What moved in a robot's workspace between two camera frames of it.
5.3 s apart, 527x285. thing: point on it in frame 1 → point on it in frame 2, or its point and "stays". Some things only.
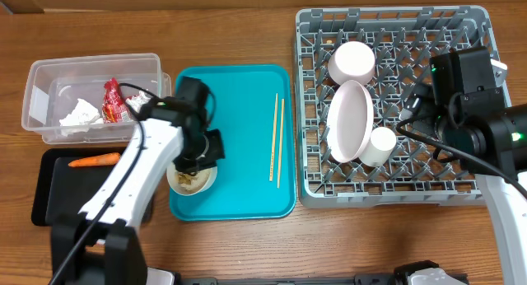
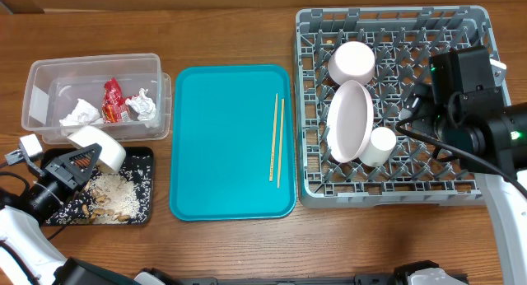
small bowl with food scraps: (193, 184) → (112, 156)
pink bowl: (352, 61) stays
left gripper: (184, 164) → (68, 175)
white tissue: (80, 119) stays
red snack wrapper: (114, 109) stays
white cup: (381, 144) stays
